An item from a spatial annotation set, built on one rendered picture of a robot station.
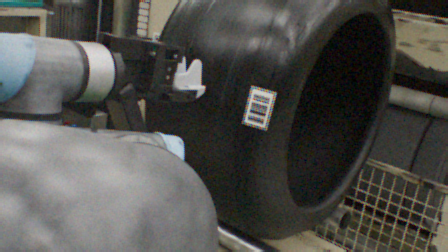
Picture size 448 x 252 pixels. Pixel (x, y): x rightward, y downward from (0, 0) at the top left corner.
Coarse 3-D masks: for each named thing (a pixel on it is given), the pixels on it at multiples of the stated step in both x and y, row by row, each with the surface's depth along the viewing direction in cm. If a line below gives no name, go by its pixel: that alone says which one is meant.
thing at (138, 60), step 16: (112, 48) 63; (128, 48) 64; (144, 48) 66; (160, 48) 66; (176, 48) 68; (128, 64) 66; (144, 64) 68; (160, 64) 67; (176, 64) 71; (128, 80) 66; (144, 80) 68; (160, 80) 68; (112, 96) 63; (144, 96) 68
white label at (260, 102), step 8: (256, 88) 76; (256, 96) 77; (264, 96) 76; (272, 96) 76; (248, 104) 77; (256, 104) 77; (264, 104) 76; (272, 104) 76; (248, 112) 77; (256, 112) 77; (264, 112) 76; (248, 120) 77; (256, 120) 77; (264, 120) 77; (264, 128) 77
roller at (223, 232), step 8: (224, 224) 102; (224, 232) 101; (232, 232) 100; (240, 232) 100; (224, 240) 101; (232, 240) 99; (240, 240) 99; (248, 240) 98; (256, 240) 98; (232, 248) 100; (240, 248) 98; (248, 248) 97; (256, 248) 96; (264, 248) 96; (272, 248) 96
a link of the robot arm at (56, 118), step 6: (0, 114) 54; (6, 114) 53; (12, 114) 53; (18, 114) 53; (24, 114) 53; (30, 114) 54; (36, 114) 54; (42, 114) 54; (48, 114) 55; (54, 114) 56; (60, 114) 57; (30, 120) 54; (36, 120) 54; (42, 120) 54; (48, 120) 55; (54, 120) 56; (60, 120) 57; (66, 126) 58; (72, 126) 58
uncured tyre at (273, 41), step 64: (192, 0) 88; (256, 0) 81; (320, 0) 81; (384, 0) 97; (256, 64) 77; (320, 64) 129; (384, 64) 109; (192, 128) 84; (256, 128) 78; (320, 128) 129; (256, 192) 84; (320, 192) 119
